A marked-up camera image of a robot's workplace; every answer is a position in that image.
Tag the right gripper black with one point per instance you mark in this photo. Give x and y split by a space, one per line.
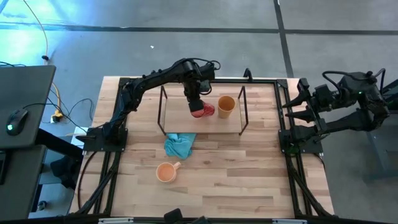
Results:
317 115

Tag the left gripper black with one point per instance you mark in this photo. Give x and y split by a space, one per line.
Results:
193 93

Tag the red faceted plastic cup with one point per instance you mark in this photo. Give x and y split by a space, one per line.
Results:
209 110

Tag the tall orange plastic cup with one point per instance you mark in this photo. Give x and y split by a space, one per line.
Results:
226 107

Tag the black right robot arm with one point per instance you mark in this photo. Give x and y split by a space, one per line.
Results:
351 121

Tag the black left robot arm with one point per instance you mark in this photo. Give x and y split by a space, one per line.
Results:
155 77

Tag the blue cloth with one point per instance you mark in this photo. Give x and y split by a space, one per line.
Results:
178 144

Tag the white box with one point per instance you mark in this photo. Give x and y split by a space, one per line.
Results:
77 132

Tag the yellow and black power plug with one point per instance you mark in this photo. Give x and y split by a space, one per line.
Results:
57 117

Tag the dark grey desk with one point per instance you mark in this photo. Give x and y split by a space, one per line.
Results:
28 90

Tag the black computer mouse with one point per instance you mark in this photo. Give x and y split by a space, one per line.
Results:
16 123

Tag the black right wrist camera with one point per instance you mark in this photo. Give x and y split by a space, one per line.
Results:
323 91

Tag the wooden shelf with black frame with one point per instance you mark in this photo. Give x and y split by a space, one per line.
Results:
186 124

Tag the black aluminium table frame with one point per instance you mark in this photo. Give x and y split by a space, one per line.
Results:
264 81

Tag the black frame clamp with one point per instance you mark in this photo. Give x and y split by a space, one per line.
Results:
247 74

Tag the silver bracket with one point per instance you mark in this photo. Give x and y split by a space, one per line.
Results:
289 221
115 220

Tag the black table-level camera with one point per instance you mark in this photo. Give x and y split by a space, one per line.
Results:
173 216

